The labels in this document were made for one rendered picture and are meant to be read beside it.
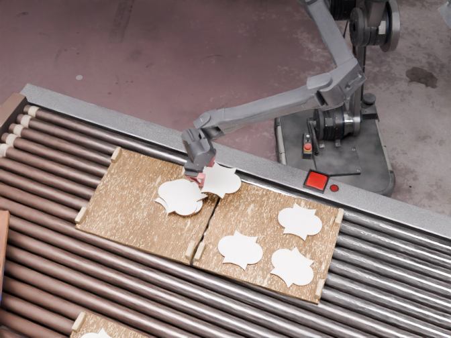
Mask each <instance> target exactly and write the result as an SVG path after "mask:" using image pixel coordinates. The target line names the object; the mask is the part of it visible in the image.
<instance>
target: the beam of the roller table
mask: <svg viewBox="0 0 451 338"><path fill-rule="evenodd" d="M20 94H21V95H25V96H26V98H27V100H28V103H29V105H31V106H36V107H40V108H41V109H43V110H45V111H49V112H52V113H55V114H58V115H61V116H64V117H68V118H70V119H74V120H76V121H80V122H83V123H86V124H89V125H92V126H95V127H98V128H101V129H104V130H107V131H110V132H113V133H117V134H120V135H123V136H126V137H129V138H132V139H135V140H138V141H140V142H144V143H146V144H150V145H153V146H156V147H159V148H162V149H165V150H168V151H171V152H174V153H177V154H181V155H184V156H187V157H189V156H188V153H187V151H186V148H185V145H184V143H183V140H182V138H181V134H182V132H181V131H177V130H174V129H171V128H168V127H165V126H162V125H158V124H155V123H152V122H149V121H145V120H143V119H139V118H137V117H132V116H130V115H126V114H124V113H120V112H117V111H114V110H111V109H107V108H104V107H101V106H98V105H95V104H92V103H88V102H86V101H82V100H79V99H76V98H73V97H70V96H67V95H63V94H60V93H57V92H54V91H50V90H48V89H44V88H42V87H37V86H35V85H32V84H27V85H26V86H25V87H24V88H23V90H22V91H21V93H20ZM211 143H212V144H213V148H215V149H216V151H217V153H216V156H215V160H214V163H213V165H214V164H215V162H216V163H217V164H219V165H220V166H222V167H224V168H236V173H238V174H242V175H244V176H249V177H251V178H255V179H257V180H261V181H263V182H267V183H269V184H273V185H275V186H279V187H282V188H285V189H288V190H292V191H294V192H298V193H300V194H304V195H306V196H310V197H312V198H315V199H319V200H321V201H325V202H327V203H331V204H333V205H337V206H339V207H343V208H345V209H350V210H352V211H356V212H358V213H362V214H364V215H368V216H370V217H374V218H376V219H380V220H383V221H386V222H389V223H392V224H395V225H398V226H401V227H404V228H407V229H410V230H413V231H417V232H420V233H423V234H426V235H429V236H432V237H435V238H438V239H441V240H444V241H448V242H450V243H451V217H449V216H445V215H442V214H439V213H436V212H433V211H429V210H427V209H423V208H421V207H417V206H414V205H410V204H408V203H404V202H401V201H398V200H395V199H391V198H389V197H386V196H383V195H380V194H376V193H373V192H370V191H367V190H363V189H361V188H357V187H355V186H350V185H348V184H344V183H342V182H338V181H335V180H332V179H329V181H328V184H327V186H326V189H325V192H324V193H323V194H322V193H318V192H315V191H312V190H309V189H306V188H303V183H304V181H305V179H306V176H307V173H308V172H306V171H304V170H300V169H298V168H294V167H291V166H288V165H285V164H281V163H278V162H275V161H272V160H268V159H266V158H262V157H260V156H255V155H253V154H249V153H247V152H243V151H240V150H237V149H234V148H231V147H227V146H224V145H221V144H218V143H215V142H211ZM333 184H335V185H337V186H338V187H339V190H338V191H337V192H332V191H331V190H330V186H331V185H333Z"/></svg>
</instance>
